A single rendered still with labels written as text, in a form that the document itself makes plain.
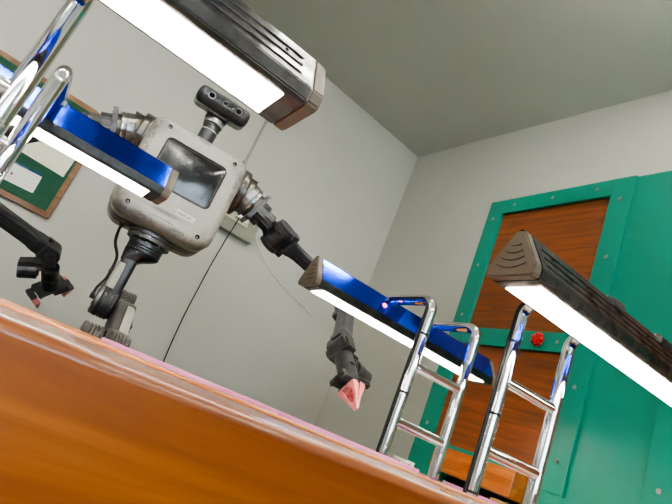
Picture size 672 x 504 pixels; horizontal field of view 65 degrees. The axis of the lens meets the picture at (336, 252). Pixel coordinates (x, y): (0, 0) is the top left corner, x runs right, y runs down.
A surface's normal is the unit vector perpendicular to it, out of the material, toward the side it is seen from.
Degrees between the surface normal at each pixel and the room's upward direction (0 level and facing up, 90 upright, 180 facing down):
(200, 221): 90
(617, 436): 90
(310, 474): 90
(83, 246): 90
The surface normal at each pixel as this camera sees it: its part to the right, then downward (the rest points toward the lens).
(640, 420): -0.76, -0.47
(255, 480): 0.53, -0.07
